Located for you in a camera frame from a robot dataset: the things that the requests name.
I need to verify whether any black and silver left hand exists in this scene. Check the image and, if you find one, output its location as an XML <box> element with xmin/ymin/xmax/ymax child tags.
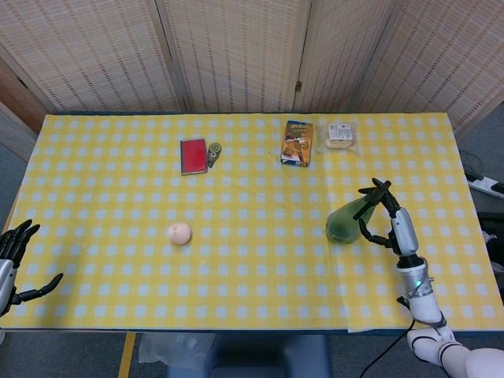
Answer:
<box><xmin>0</xmin><ymin>219</ymin><xmax>65</xmax><ymax>316</ymax></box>

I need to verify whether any black and silver right hand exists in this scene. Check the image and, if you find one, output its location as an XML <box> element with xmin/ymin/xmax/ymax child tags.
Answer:
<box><xmin>353</xmin><ymin>177</ymin><xmax>421</xmax><ymax>259</ymax></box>

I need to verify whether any green spray bottle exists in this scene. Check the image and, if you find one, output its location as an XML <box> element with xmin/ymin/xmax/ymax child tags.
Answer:
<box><xmin>325</xmin><ymin>184</ymin><xmax>389</xmax><ymax>246</ymax></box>

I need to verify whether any white power strip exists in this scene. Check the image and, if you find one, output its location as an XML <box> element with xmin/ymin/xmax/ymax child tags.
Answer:
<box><xmin>466</xmin><ymin>176</ymin><xmax>504</xmax><ymax>198</ymax></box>

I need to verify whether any clear bag of pastries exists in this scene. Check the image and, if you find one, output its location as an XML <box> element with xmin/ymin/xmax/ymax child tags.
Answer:
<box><xmin>317</xmin><ymin>120</ymin><xmax>362</xmax><ymax>155</ymax></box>

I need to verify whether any white woven side screen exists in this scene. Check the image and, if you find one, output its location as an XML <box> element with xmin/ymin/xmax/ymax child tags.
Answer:
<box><xmin>0</xmin><ymin>102</ymin><xmax>39</xmax><ymax>162</ymax></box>

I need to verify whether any orange snack box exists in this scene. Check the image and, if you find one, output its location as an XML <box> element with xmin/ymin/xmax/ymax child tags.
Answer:
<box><xmin>280</xmin><ymin>120</ymin><xmax>315</xmax><ymax>169</ymax></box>

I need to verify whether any yellow floor strip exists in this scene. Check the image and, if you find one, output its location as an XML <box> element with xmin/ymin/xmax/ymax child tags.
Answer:
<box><xmin>117</xmin><ymin>332</ymin><xmax>137</xmax><ymax>378</ymax></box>

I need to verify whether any yellow checked tablecloth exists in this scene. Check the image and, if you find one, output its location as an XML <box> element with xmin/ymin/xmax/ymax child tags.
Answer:
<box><xmin>0</xmin><ymin>113</ymin><xmax>504</xmax><ymax>332</ymax></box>

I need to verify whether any brown wooden door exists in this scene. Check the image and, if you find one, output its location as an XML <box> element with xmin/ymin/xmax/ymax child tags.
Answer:
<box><xmin>0</xmin><ymin>57</ymin><xmax>46</xmax><ymax>124</ymax></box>

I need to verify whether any woven folding screen panel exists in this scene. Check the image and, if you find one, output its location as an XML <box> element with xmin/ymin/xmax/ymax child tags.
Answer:
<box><xmin>358</xmin><ymin>0</ymin><xmax>504</xmax><ymax>133</ymax></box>
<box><xmin>155</xmin><ymin>0</ymin><xmax>312</xmax><ymax>115</ymax></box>
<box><xmin>0</xmin><ymin>0</ymin><xmax>190</xmax><ymax>115</ymax></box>
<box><xmin>293</xmin><ymin>0</ymin><xmax>398</xmax><ymax>114</ymax></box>

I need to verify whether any pink peach ball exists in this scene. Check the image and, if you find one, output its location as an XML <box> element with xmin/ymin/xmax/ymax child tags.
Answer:
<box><xmin>168</xmin><ymin>221</ymin><xmax>194</xmax><ymax>246</ymax></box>

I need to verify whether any green correction tape dispenser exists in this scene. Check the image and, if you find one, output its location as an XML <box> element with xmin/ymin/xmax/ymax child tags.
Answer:
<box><xmin>206</xmin><ymin>142</ymin><xmax>222</xmax><ymax>168</ymax></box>

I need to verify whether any red card box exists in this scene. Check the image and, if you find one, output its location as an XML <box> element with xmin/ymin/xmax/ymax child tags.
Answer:
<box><xmin>179</xmin><ymin>136</ymin><xmax>208</xmax><ymax>176</ymax></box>

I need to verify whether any thin black floor cable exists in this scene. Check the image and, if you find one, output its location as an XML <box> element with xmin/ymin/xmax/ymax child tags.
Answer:
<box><xmin>462</xmin><ymin>148</ymin><xmax>487</xmax><ymax>180</ymax></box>

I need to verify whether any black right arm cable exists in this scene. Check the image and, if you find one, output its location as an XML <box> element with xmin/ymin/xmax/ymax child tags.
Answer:
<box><xmin>361</xmin><ymin>318</ymin><xmax>415</xmax><ymax>378</ymax></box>

